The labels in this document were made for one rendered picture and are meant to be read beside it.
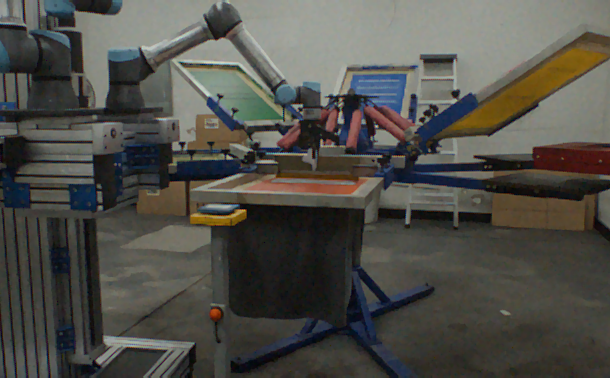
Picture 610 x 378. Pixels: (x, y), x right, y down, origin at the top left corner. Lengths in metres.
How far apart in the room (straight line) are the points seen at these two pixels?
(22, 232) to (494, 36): 5.26
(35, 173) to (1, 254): 0.47
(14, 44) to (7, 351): 1.14
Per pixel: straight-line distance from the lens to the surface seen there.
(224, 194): 1.96
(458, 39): 6.55
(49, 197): 2.02
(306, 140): 2.44
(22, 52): 1.90
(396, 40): 6.58
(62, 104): 1.93
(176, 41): 2.49
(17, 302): 2.36
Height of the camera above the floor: 1.28
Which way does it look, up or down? 9 degrees down
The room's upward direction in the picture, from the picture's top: straight up
